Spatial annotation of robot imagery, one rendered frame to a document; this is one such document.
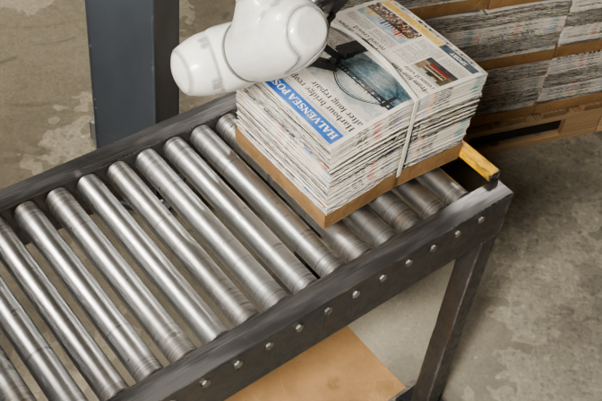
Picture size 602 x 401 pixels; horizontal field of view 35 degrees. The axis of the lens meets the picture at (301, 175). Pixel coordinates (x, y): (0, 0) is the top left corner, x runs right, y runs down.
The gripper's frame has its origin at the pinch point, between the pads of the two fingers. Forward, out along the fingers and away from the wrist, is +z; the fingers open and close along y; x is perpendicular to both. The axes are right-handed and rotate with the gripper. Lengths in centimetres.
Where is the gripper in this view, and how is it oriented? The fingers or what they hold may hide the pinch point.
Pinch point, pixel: (372, 12)
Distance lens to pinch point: 176.3
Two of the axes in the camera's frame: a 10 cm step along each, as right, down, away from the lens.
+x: 6.2, 6.0, -5.1
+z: 7.7, -3.2, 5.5
